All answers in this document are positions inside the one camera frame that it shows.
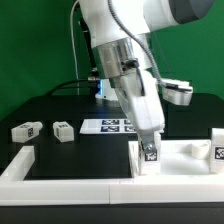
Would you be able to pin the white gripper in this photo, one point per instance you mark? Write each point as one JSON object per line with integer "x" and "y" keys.
{"x": 143, "y": 111}

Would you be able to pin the white square tabletop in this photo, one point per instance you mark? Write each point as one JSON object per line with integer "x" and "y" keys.
{"x": 181, "y": 161}

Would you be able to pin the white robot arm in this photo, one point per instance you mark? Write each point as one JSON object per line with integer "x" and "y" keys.
{"x": 118, "y": 30}

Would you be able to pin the white fiducial marker sheet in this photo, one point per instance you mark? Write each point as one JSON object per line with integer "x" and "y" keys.
{"x": 106, "y": 126}

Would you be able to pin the white U-shaped obstacle fence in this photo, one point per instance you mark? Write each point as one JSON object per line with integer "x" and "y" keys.
{"x": 16, "y": 190}

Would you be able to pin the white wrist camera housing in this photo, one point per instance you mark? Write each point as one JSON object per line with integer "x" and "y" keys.
{"x": 177, "y": 92}

